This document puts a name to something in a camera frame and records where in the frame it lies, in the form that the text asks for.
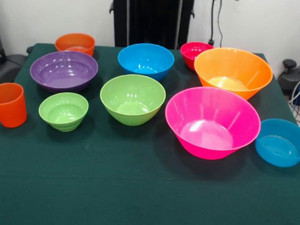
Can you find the medium green bowl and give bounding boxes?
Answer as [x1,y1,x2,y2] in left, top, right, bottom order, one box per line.
[99,73,167,128]

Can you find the large pink bowl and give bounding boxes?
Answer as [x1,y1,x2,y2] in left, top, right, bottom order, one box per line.
[163,85,263,162]

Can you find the medium blue bowl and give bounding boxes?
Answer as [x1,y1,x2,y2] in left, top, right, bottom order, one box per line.
[116,42,175,82]

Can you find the small pink-red bowl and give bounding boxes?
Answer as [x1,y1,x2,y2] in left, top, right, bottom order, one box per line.
[179,41,215,72]

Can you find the dark green tablecloth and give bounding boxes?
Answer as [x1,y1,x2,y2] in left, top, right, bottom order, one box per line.
[0,41,300,225]

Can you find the small green bowl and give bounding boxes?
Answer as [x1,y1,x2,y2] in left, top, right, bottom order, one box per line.
[37,91,90,133]

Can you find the large orange bowl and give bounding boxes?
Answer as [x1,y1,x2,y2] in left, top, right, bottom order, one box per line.
[193,46,274,102]

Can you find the purple bowl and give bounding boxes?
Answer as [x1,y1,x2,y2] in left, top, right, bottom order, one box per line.
[29,49,100,95]

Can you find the small orange bowl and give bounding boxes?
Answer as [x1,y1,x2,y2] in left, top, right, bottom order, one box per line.
[54,32,96,57]

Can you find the small blue bowl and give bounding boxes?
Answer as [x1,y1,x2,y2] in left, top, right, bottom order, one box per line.
[254,118,300,169]

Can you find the orange cup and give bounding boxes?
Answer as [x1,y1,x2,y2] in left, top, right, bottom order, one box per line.
[0,82,29,129]

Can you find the black chair base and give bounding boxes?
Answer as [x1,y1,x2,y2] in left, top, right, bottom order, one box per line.
[0,53,27,85]
[276,58,300,107]

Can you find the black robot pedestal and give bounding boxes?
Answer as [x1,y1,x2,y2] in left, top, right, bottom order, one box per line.
[108,0,195,51]

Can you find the thick black wall cable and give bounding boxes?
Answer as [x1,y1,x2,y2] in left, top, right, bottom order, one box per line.
[208,0,218,46]

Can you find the thin black wall cable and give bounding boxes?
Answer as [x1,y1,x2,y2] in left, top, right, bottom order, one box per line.
[216,0,226,45]

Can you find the tangle of floor cables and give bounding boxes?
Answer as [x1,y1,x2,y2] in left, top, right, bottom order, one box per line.
[287,73,300,126]

